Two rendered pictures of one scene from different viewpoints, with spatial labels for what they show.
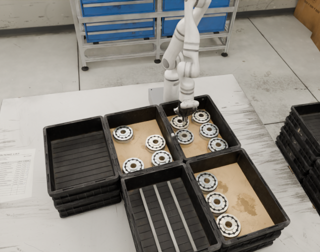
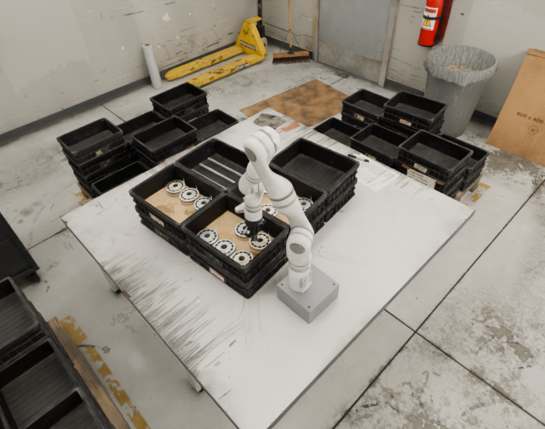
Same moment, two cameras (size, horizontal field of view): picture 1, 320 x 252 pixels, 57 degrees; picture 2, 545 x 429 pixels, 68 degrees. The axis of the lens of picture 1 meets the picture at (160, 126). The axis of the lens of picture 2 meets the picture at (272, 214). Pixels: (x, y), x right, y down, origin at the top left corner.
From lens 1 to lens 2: 2.32 m
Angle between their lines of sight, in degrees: 85
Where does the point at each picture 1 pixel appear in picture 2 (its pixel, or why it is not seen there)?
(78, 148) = (328, 183)
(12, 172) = (366, 172)
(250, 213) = (160, 206)
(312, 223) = (105, 252)
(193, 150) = (231, 228)
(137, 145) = not seen: hidden behind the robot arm
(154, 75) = not seen: outside the picture
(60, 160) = (329, 171)
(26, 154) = (375, 185)
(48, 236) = not seen: hidden behind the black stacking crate
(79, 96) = (415, 254)
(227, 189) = (184, 213)
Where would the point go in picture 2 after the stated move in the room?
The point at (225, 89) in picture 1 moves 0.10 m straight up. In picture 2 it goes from (246, 386) to (243, 375)
